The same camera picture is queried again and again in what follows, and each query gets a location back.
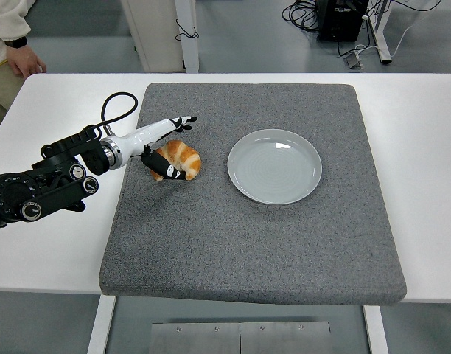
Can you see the person's hand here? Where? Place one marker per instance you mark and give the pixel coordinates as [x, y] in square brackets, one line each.
[24, 60]

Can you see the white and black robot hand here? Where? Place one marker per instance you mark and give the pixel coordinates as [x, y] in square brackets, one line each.
[144, 134]

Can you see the golden croissant bread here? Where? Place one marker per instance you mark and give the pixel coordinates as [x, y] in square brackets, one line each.
[186, 158]

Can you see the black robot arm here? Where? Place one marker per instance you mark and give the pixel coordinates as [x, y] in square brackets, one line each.
[12, 191]

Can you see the round grey plate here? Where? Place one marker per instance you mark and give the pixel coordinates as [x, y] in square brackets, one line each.
[275, 169]

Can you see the person in beige trousers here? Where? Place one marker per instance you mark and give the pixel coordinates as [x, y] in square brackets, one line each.
[4, 18]

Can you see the white cabinet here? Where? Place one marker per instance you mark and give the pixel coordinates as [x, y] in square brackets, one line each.
[155, 37]

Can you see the grey felt mat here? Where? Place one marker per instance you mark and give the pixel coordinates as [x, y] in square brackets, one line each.
[210, 239]

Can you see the white table leg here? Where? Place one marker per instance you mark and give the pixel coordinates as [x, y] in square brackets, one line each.
[100, 324]
[376, 332]

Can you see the small grey floor pedal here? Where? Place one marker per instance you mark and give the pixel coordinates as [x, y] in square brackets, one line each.
[354, 60]

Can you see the black computer tower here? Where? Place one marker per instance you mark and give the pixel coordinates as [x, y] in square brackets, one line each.
[339, 22]

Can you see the white desk leg with foot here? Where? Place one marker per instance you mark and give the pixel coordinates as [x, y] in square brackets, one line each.
[382, 40]

